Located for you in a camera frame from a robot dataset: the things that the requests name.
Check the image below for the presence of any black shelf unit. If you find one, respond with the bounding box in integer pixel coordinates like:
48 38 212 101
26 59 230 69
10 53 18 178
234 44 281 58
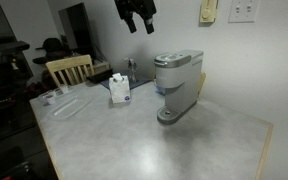
0 35 32 134

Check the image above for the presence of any white tissue box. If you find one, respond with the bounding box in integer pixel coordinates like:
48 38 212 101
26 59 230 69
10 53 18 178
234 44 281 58
108 72 132 105

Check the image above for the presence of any small wooden box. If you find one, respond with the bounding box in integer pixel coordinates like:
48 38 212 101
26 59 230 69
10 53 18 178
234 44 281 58
93 59 111 75

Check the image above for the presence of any small clear plastic container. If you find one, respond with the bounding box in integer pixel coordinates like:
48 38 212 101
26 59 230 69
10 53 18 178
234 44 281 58
37 90 58 106

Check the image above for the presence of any dark blue cloth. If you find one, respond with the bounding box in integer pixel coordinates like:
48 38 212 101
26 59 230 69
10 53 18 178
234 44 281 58
100 70 152 91

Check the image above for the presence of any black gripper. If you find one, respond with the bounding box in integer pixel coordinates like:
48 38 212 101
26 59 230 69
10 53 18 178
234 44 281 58
114 0 158 35

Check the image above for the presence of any grey coffee maker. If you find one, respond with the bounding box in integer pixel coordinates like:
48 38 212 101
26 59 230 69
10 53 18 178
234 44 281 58
153 49 205 126

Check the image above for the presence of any small white cup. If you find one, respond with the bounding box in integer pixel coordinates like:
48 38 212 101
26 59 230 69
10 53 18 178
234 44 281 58
59 84 70 95
45 94 57 106

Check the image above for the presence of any clear plastic tray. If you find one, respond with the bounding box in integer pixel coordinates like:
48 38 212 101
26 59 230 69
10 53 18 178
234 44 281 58
47 95 94 121

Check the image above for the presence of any white light switch plate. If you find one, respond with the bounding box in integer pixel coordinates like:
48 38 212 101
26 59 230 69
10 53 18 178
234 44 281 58
227 0 260 24

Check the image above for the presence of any black cap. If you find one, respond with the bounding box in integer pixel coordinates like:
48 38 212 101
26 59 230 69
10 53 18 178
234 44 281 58
34 37 66 53

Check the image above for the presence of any beige wall dial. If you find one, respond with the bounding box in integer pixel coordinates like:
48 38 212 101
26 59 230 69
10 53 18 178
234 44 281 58
199 0 219 24

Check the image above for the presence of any light wooden chair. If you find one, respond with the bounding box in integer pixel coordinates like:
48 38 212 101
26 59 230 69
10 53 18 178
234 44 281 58
45 54 95 89

